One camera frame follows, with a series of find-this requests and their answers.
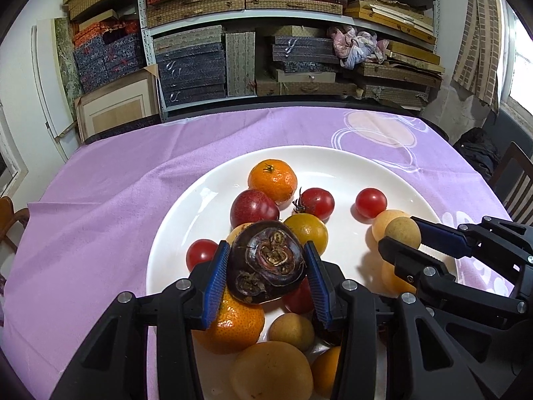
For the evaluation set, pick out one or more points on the black bag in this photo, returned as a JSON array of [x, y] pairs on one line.
[[477, 150]]

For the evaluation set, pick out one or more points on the metal storage shelf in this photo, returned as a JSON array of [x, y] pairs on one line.
[[300, 18]]

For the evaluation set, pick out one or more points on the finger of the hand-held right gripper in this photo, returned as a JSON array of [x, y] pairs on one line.
[[441, 237], [402, 254]]

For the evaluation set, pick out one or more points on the dark wooden chair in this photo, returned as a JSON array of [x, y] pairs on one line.
[[514, 175]]

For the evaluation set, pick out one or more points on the mandarin orange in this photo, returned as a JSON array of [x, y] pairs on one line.
[[237, 329], [272, 179]]

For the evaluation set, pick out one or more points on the framed picture in cardboard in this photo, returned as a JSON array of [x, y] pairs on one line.
[[116, 108]]

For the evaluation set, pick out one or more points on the purple printed tablecloth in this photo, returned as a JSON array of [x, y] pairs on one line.
[[104, 216]]

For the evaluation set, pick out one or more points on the green marbled board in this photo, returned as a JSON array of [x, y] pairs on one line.
[[66, 62]]

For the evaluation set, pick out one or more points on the yellow orange tomato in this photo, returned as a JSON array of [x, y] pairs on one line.
[[308, 229]]

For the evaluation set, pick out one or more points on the dark boxes with ribbons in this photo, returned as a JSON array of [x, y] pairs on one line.
[[304, 50]]

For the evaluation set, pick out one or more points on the small pale yellow fruit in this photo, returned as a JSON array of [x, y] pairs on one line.
[[381, 223]]

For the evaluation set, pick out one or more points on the white board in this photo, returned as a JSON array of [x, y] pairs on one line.
[[48, 79]]

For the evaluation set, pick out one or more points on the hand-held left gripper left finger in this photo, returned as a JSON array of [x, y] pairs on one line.
[[214, 283]]

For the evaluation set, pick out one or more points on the stack of dark blue boxes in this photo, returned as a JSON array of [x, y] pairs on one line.
[[191, 71]]

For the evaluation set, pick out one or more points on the upright woven boxes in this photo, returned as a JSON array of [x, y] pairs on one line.
[[240, 64]]

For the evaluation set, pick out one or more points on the small dark red plum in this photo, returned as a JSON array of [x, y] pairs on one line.
[[252, 208]]

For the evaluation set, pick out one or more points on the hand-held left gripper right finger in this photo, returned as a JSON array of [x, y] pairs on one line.
[[318, 287]]

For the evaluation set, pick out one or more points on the white framed window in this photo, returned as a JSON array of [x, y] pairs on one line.
[[8, 150]]

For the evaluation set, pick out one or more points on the orange red patterned boxes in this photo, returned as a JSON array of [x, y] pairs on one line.
[[104, 33]]

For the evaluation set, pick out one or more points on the large round yellow fruit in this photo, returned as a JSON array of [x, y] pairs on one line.
[[270, 371]]

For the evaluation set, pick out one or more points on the stack of floral blue boxes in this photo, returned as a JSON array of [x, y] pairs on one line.
[[108, 62]]

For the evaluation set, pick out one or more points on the white oval plate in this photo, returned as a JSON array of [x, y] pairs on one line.
[[200, 200]]

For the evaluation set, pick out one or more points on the bright window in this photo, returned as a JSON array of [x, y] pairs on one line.
[[520, 71]]

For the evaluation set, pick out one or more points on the brick pattern curtain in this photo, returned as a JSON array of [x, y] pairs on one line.
[[479, 41]]

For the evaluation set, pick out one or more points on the pink white cloth bundle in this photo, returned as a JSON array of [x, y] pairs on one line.
[[354, 48]]

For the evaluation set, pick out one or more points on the light wooden chair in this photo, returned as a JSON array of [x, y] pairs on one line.
[[8, 216]]

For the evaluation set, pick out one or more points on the stack of flat wooden boxes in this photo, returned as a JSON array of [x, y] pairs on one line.
[[395, 12]]

